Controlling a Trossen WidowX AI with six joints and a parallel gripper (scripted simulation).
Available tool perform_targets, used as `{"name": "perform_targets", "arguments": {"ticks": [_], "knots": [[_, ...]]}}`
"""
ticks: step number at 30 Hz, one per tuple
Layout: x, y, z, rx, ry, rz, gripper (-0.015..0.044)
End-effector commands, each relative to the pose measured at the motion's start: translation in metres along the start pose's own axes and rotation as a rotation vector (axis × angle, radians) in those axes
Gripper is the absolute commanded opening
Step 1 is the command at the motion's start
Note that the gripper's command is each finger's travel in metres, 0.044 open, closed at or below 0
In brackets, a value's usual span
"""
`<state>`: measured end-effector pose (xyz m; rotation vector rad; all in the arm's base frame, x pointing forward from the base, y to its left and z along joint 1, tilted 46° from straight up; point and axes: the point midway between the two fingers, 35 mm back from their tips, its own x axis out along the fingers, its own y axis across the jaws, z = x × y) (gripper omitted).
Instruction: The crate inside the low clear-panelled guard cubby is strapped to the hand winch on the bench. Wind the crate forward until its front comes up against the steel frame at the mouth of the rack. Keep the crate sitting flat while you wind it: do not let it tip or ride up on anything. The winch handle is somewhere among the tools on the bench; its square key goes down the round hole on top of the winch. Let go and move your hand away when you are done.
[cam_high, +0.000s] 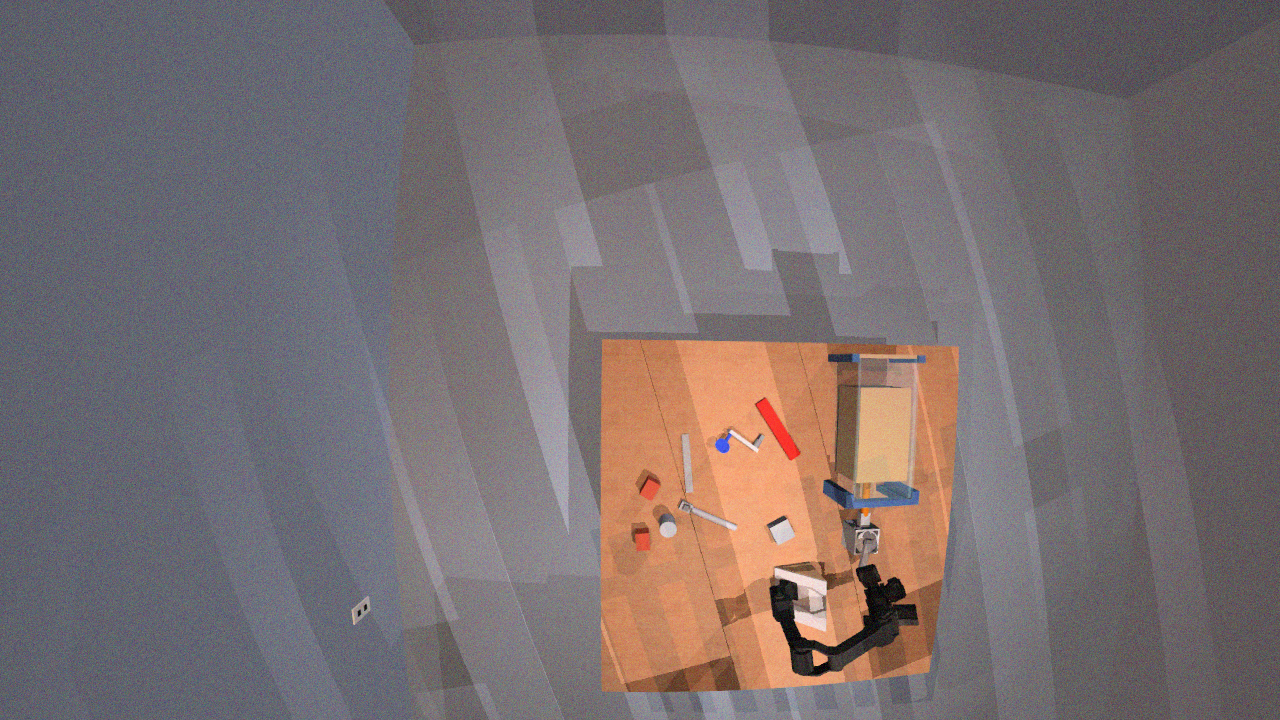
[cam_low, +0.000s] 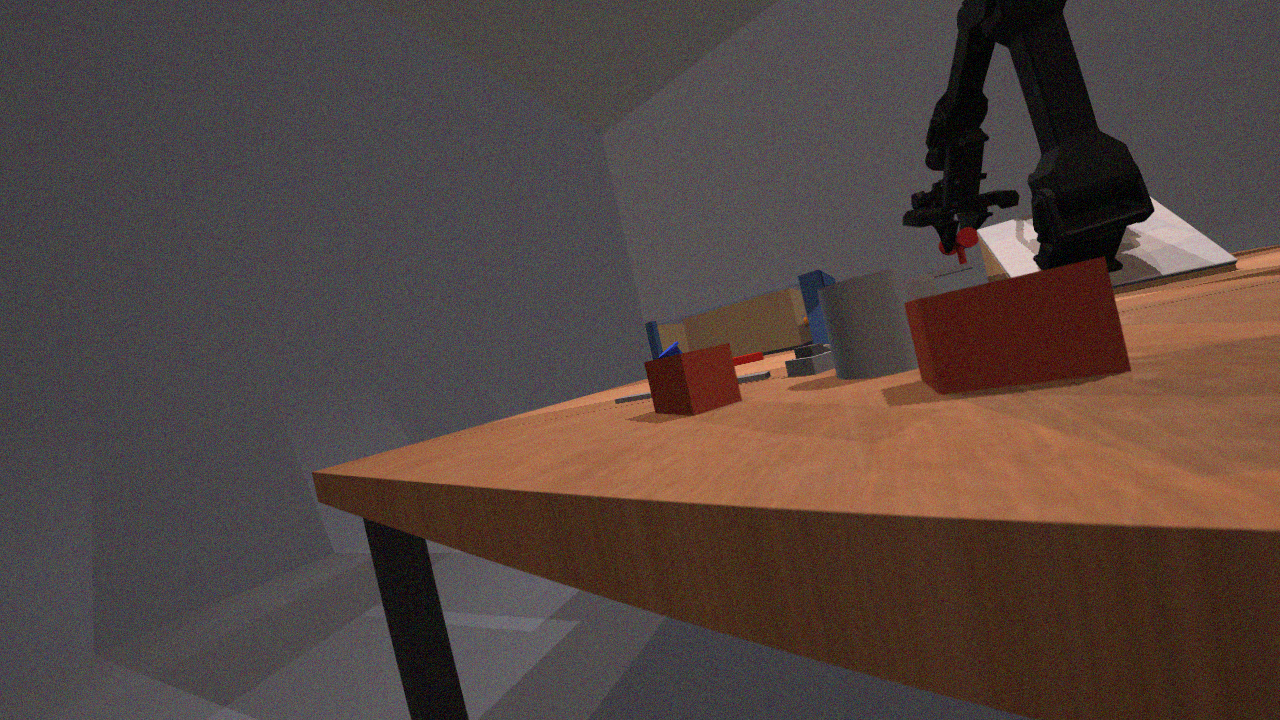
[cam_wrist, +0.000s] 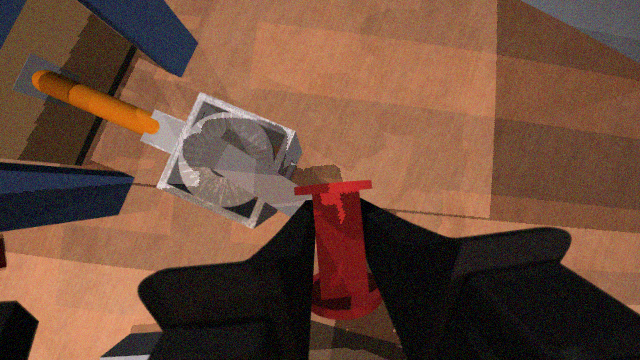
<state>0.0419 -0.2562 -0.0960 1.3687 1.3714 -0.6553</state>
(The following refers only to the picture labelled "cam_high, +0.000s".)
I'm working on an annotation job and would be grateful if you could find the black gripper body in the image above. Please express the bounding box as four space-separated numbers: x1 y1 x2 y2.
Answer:
856 564 888 607

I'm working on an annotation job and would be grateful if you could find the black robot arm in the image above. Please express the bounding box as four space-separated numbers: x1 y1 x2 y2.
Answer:
769 577 919 676

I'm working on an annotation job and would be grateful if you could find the grey flat bar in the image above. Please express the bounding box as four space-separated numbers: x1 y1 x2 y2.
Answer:
682 433 694 493

